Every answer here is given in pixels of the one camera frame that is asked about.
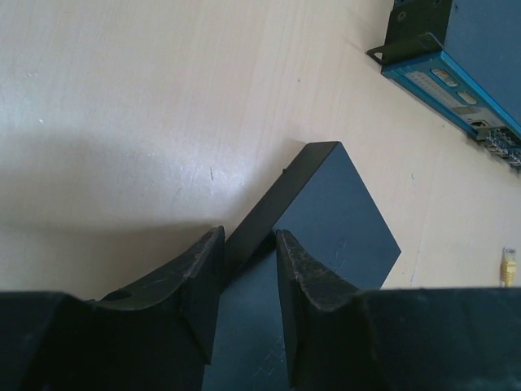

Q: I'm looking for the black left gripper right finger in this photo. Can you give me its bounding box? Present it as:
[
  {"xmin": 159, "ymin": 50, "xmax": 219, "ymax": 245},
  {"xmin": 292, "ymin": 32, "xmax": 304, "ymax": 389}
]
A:
[{"xmin": 276, "ymin": 231, "xmax": 520, "ymax": 390}]

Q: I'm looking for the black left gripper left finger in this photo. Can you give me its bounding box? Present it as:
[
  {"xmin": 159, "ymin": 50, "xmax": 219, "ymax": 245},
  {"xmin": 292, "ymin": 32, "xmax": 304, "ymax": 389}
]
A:
[{"xmin": 1, "ymin": 226, "xmax": 225, "ymax": 390}]

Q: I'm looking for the small black network switch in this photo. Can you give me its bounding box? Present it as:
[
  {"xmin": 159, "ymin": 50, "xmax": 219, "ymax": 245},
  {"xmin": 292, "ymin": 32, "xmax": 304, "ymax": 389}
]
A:
[{"xmin": 203, "ymin": 142, "xmax": 401, "ymax": 390}]

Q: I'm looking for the yellow ethernet cable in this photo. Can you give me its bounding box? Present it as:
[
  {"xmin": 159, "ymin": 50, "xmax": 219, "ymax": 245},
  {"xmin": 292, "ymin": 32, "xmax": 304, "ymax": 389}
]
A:
[{"xmin": 500, "ymin": 246, "xmax": 517, "ymax": 288}]

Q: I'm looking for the large blue rack network switch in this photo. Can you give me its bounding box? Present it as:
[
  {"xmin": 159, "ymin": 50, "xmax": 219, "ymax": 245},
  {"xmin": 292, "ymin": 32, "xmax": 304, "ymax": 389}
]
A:
[{"xmin": 366, "ymin": 0, "xmax": 520, "ymax": 170}]

